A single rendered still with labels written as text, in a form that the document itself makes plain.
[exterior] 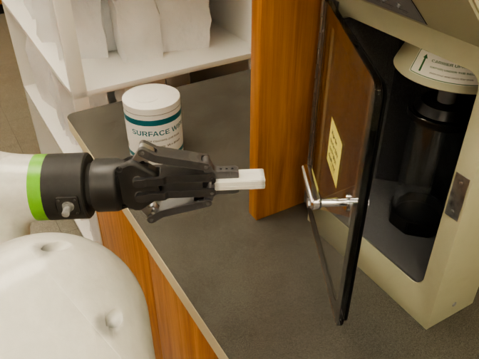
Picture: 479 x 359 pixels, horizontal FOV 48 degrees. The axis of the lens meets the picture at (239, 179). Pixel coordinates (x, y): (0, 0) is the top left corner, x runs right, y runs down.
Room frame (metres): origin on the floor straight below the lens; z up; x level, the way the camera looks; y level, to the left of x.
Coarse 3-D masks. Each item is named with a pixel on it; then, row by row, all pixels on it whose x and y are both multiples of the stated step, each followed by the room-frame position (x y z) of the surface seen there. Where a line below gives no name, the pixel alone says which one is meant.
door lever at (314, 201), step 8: (304, 168) 0.62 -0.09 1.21; (312, 168) 0.63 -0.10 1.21; (304, 176) 0.61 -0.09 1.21; (312, 176) 0.60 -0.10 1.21; (304, 184) 0.60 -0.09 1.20; (312, 184) 0.58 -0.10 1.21; (312, 192) 0.57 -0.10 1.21; (344, 192) 0.56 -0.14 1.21; (312, 200) 0.55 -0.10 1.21; (320, 200) 0.55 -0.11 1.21; (328, 200) 0.55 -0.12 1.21; (336, 200) 0.55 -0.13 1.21; (344, 200) 0.55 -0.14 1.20; (312, 208) 0.55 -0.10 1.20; (320, 208) 0.55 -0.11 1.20; (344, 208) 0.55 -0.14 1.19
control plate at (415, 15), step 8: (368, 0) 0.70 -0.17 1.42; (376, 0) 0.68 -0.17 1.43; (392, 0) 0.64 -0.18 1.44; (400, 0) 0.63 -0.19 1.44; (408, 0) 0.61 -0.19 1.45; (392, 8) 0.66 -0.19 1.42; (400, 8) 0.64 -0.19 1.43; (408, 8) 0.62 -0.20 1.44; (416, 8) 0.61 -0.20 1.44; (408, 16) 0.64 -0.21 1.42; (416, 16) 0.63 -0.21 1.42
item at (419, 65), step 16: (400, 48) 0.76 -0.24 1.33; (416, 48) 0.70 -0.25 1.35; (400, 64) 0.72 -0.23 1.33; (416, 64) 0.69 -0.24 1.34; (432, 64) 0.67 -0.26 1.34; (448, 64) 0.66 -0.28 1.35; (416, 80) 0.67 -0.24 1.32; (432, 80) 0.66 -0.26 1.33; (448, 80) 0.65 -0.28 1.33; (464, 80) 0.65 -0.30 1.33
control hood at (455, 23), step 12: (420, 0) 0.59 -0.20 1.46; (432, 0) 0.57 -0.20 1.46; (444, 0) 0.55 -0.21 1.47; (456, 0) 0.53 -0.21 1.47; (468, 0) 0.51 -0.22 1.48; (420, 12) 0.61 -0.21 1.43; (432, 12) 0.59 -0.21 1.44; (444, 12) 0.56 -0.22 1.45; (456, 12) 0.54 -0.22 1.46; (468, 12) 0.52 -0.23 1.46; (432, 24) 0.61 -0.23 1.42; (444, 24) 0.59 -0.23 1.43; (456, 24) 0.56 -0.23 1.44; (468, 24) 0.54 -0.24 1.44; (456, 36) 0.58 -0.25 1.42; (468, 36) 0.56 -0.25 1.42
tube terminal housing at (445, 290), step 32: (352, 0) 0.78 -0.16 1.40; (416, 32) 0.67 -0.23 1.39; (448, 192) 0.58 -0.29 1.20; (448, 224) 0.57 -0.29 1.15; (384, 256) 0.65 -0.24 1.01; (448, 256) 0.55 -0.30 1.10; (384, 288) 0.64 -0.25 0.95; (416, 288) 0.59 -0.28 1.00; (448, 288) 0.57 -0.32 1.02; (416, 320) 0.57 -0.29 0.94
